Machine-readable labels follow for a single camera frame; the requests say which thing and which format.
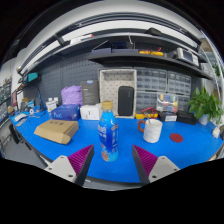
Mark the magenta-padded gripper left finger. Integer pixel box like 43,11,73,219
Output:
44,144,95,187

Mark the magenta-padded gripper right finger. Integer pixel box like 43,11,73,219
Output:
131,144,181,185

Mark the blue drink bottle yellow cap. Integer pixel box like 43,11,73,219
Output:
97,100,120,163

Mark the flat round red coaster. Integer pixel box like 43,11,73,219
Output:
169,132,184,144

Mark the brown cardboard box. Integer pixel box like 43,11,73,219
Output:
33,118,80,145

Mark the black box with white label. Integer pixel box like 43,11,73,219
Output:
158,110,178,123

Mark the blue carton box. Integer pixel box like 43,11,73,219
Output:
50,104,82,121

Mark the flat black case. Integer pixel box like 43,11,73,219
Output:
176,110,199,126

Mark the yellow multimeter with red leads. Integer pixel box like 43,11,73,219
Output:
134,106,159,120

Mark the white carton box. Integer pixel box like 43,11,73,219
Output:
79,103,103,121

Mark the small white labelled bottle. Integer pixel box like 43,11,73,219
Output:
45,99,58,113

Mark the white power adapter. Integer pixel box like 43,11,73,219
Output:
211,126,222,139

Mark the clear box with coloured parts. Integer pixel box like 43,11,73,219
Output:
156,92,179,114

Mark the purple plastic bag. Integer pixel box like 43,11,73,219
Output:
60,85,83,107

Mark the green potted plant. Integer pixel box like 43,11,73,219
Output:
187,86,224,126

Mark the black rectangular pouch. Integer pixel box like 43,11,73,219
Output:
117,85,135,117

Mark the dark grey carton box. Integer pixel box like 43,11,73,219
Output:
80,79,101,106

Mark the dark grey pegboard panel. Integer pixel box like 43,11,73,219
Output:
24,53,104,108

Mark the white perforated tray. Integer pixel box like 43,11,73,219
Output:
98,68,138,119

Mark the white metal rack shelf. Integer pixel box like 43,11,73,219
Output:
199,31,224,98

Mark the black overhead workbench shelf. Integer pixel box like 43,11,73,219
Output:
87,31,214,81

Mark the long white lamp bar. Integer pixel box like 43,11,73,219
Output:
18,19,201,76

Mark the white mug brown handle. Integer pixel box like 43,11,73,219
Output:
137,118,164,144

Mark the teal wall-mounted device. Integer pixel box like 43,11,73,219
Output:
26,72,39,83

